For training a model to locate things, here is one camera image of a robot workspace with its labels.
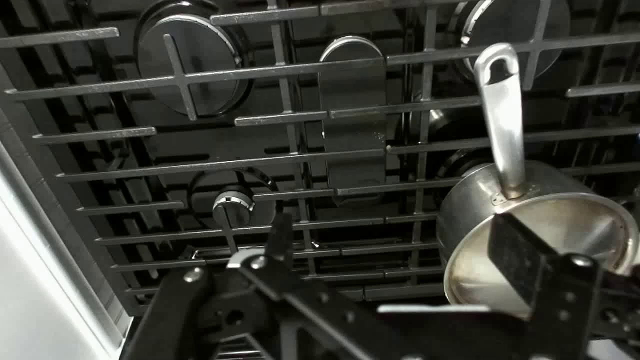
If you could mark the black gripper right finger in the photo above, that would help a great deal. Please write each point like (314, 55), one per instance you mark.
(520, 256)

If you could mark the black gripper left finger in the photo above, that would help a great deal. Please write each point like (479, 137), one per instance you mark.
(281, 238)

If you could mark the small round gas burner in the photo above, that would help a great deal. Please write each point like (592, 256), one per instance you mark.
(233, 201)

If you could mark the stainless steel saucepan lid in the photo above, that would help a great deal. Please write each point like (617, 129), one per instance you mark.
(586, 227)

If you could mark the stainless steel gas stove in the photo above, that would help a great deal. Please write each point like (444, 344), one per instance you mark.
(132, 173)

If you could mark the oval gas burner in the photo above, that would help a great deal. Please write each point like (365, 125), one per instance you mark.
(353, 83)

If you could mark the large round gas burner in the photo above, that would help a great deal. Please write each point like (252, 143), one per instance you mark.
(207, 50)

